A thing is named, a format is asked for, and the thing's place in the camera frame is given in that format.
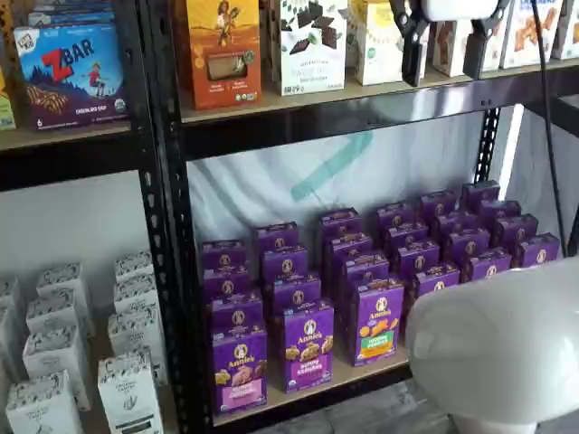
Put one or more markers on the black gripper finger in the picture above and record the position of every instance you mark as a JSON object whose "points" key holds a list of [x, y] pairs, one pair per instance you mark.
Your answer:
{"points": [[475, 54], [415, 54]]}

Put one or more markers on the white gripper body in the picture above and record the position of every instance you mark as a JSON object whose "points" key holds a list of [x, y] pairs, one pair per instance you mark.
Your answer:
{"points": [[459, 9]]}

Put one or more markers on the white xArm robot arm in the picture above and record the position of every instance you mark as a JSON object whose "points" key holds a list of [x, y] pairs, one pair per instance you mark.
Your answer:
{"points": [[497, 339]]}

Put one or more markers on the white brown crackers box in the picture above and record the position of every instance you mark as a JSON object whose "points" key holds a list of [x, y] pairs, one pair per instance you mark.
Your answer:
{"points": [[448, 45]]}

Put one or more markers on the white yellow Simple Mills box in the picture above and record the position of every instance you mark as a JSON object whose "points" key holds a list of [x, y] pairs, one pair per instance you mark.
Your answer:
{"points": [[375, 45]]}

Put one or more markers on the white blue crackers box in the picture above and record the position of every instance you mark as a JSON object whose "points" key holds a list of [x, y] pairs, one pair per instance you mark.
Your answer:
{"points": [[520, 40]]}

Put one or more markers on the white snack box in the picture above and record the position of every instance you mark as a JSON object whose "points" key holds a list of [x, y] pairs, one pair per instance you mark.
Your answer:
{"points": [[567, 27]]}

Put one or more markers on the white Sweet Thins chocolate box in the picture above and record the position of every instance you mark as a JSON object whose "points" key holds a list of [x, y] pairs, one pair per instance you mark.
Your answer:
{"points": [[312, 50]]}

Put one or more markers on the purple Annie's box green patch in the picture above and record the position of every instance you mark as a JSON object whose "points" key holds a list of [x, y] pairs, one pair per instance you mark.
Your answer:
{"points": [[350, 246], [339, 221], [366, 269], [380, 325]]}

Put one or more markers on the orange cracker box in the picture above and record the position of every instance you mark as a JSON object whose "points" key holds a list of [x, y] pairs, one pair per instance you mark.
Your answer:
{"points": [[221, 54]]}

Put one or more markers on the blue flat snack box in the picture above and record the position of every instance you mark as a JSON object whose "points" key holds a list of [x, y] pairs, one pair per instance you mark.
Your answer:
{"points": [[72, 13]]}

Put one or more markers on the blue Z Bar box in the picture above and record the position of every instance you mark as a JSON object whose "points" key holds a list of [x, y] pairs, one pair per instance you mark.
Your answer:
{"points": [[68, 81]]}

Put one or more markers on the white patterned pantry box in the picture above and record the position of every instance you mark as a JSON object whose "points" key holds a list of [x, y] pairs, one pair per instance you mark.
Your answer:
{"points": [[9, 294], [135, 332], [52, 312], [63, 280], [5, 348], [135, 296], [133, 267], [52, 352], [40, 407], [129, 393]]}

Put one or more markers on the green yellow snack box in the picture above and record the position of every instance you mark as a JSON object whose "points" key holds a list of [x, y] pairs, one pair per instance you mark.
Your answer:
{"points": [[6, 104]]}

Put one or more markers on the white plastic backdrop sheet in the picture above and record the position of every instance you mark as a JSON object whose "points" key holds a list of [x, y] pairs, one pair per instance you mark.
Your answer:
{"points": [[271, 190]]}

